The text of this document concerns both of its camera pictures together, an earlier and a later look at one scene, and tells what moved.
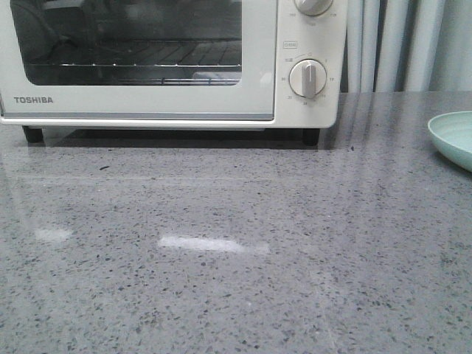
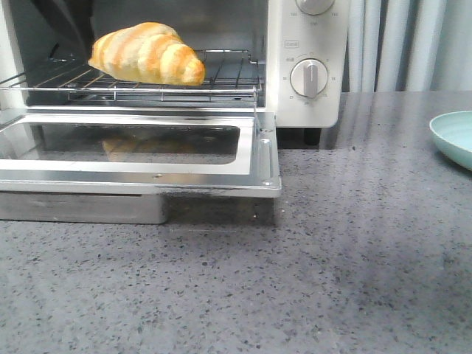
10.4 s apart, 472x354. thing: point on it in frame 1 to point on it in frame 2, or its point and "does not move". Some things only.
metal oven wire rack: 169,61 to 228,76
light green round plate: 452,133 does not move
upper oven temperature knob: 313,7 does not move
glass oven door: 138,60 to 200,153
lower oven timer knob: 307,77 does not move
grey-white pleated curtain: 408,46 does not move
